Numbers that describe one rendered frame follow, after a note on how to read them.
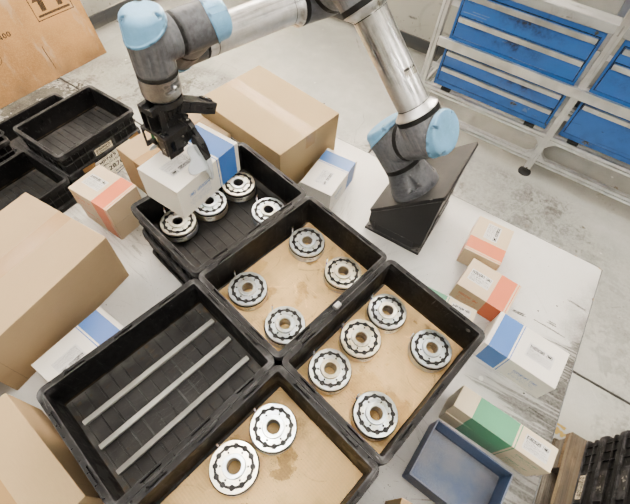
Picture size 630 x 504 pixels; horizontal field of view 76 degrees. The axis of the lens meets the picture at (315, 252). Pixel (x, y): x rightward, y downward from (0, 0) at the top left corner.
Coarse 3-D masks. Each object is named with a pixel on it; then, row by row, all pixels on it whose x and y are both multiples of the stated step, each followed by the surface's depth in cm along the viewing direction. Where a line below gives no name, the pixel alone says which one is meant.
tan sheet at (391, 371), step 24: (384, 288) 113; (360, 312) 108; (384, 312) 109; (408, 312) 109; (336, 336) 104; (384, 336) 105; (408, 336) 105; (384, 360) 101; (408, 360) 102; (360, 384) 98; (384, 384) 98; (408, 384) 98; (432, 384) 99; (336, 408) 94; (408, 408) 95
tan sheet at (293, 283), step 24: (288, 240) 120; (264, 264) 114; (288, 264) 115; (312, 264) 116; (288, 288) 111; (312, 288) 111; (240, 312) 106; (264, 312) 106; (312, 312) 107; (264, 336) 103
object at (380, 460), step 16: (400, 272) 105; (448, 304) 100; (464, 320) 98; (480, 336) 96; (288, 352) 91; (288, 368) 89; (304, 384) 87; (448, 384) 89; (320, 400) 85; (432, 400) 87; (336, 416) 84; (416, 416) 85; (352, 432) 82; (368, 448) 81; (384, 464) 80
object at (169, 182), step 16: (208, 128) 98; (192, 144) 95; (208, 144) 95; (224, 144) 96; (160, 160) 91; (176, 160) 92; (224, 160) 96; (144, 176) 90; (160, 176) 89; (176, 176) 89; (192, 176) 89; (208, 176) 93; (224, 176) 99; (160, 192) 91; (176, 192) 87; (192, 192) 91; (208, 192) 97; (176, 208) 93; (192, 208) 94
